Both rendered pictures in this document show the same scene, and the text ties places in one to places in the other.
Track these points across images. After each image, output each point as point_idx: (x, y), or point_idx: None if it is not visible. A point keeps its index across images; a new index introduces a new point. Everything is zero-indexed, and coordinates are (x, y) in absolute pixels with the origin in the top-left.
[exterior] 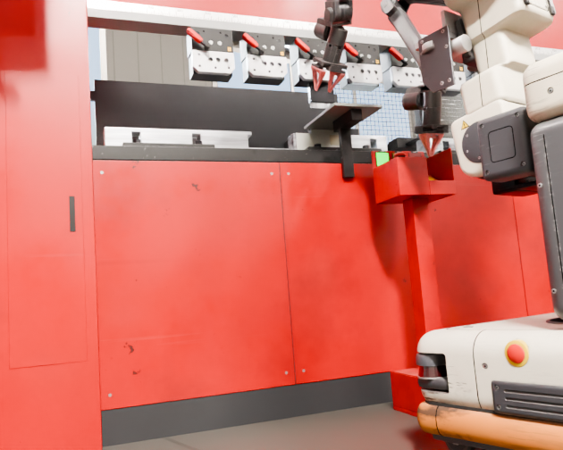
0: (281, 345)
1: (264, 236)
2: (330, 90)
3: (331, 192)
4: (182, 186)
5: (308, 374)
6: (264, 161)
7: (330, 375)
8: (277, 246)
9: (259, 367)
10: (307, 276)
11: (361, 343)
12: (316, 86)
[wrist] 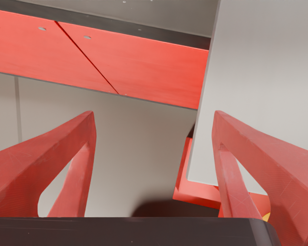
0: (101, 87)
1: (58, 59)
2: (213, 142)
3: (194, 69)
4: None
5: (130, 95)
6: (9, 11)
7: (151, 100)
8: (84, 67)
9: (82, 85)
10: (132, 83)
11: (189, 104)
12: (75, 159)
